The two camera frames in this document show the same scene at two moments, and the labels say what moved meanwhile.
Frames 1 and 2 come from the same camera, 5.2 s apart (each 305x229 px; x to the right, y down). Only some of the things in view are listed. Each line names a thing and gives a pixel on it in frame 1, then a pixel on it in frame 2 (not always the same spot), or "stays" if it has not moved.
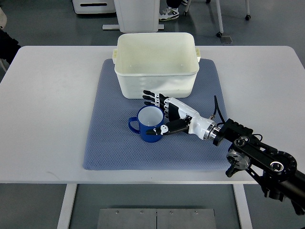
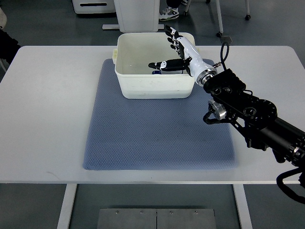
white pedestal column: [137, 16] stays
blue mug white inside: [149, 117] to [161, 72]
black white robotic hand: [181, 118] to [203, 72]
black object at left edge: [9, 47] stays
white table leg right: [245, 219] stays
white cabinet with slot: [94, 6] stays
